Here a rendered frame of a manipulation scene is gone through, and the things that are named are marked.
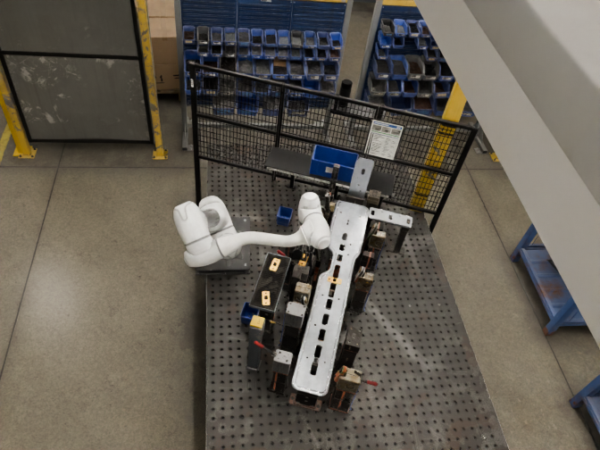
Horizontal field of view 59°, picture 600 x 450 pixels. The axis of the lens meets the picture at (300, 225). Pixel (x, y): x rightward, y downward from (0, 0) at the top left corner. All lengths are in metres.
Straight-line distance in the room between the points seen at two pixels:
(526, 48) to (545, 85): 0.04
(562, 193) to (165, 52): 5.41
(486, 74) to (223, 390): 2.71
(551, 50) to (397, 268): 3.31
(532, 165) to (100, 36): 4.38
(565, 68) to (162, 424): 3.54
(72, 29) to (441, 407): 3.76
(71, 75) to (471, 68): 4.53
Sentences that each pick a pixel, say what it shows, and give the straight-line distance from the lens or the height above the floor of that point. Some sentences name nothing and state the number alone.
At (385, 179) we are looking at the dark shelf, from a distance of 3.76.
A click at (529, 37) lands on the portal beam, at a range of 0.44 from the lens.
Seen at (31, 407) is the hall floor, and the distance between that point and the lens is 4.00.
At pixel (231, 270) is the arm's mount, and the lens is 3.42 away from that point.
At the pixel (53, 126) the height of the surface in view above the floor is 0.33.
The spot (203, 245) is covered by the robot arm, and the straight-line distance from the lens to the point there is 2.59.
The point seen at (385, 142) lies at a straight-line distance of 3.64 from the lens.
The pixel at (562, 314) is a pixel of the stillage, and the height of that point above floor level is 0.31.
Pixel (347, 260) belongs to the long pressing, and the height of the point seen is 1.00.
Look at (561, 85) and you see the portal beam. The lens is 0.40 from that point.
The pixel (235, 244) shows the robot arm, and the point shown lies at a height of 1.49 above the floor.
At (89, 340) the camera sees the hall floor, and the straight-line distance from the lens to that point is 4.13.
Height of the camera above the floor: 3.49
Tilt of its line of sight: 48 degrees down
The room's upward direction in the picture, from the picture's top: 9 degrees clockwise
